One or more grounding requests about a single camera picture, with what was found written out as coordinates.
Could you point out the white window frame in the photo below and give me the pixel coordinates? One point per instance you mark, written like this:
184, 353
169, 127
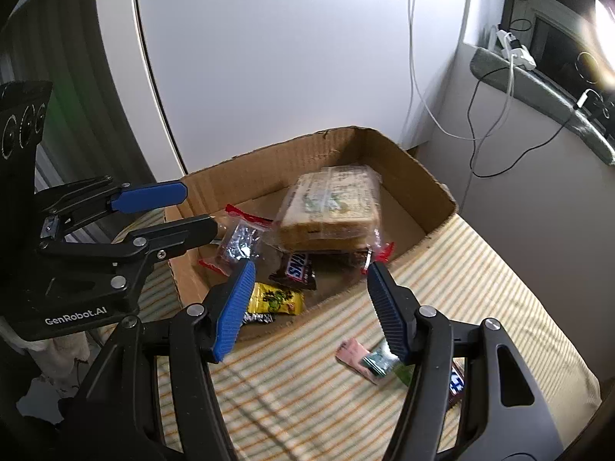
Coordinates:
547, 7

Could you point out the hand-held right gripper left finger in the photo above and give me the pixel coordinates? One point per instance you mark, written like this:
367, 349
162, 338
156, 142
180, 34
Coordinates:
235, 307

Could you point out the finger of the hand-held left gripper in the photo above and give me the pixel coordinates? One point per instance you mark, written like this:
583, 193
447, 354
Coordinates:
182, 235
153, 196

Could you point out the clear bread loaf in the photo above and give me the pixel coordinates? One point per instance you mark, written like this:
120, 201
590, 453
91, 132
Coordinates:
331, 211

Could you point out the brown chocolate bar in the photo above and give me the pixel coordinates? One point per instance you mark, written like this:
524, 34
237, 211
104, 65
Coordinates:
456, 384
298, 269

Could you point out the brown cardboard box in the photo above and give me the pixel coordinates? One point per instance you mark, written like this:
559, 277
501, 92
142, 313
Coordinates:
399, 187

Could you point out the white power strip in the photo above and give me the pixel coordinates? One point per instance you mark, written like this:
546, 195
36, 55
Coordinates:
516, 50

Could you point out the black white snack packet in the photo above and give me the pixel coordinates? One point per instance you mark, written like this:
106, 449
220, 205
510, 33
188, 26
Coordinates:
259, 318

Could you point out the grey window sill cushion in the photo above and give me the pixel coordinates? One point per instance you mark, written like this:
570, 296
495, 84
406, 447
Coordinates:
552, 96

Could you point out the yellow candy packet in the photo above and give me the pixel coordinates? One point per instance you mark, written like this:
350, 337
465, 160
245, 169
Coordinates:
278, 300

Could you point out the pink snack packet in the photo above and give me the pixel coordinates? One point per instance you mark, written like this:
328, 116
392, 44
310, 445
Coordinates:
353, 351

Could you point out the striped bed sheet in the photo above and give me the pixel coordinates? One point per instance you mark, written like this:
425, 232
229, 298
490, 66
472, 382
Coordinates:
480, 297

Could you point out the white wardrobe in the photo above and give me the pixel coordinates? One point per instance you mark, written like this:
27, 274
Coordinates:
288, 57

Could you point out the clear candy packet red ends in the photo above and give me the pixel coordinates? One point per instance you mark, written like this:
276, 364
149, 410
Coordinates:
235, 245

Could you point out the silver green snack packet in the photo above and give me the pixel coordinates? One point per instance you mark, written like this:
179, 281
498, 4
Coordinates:
379, 362

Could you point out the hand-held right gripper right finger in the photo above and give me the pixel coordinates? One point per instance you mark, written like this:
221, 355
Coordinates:
389, 312

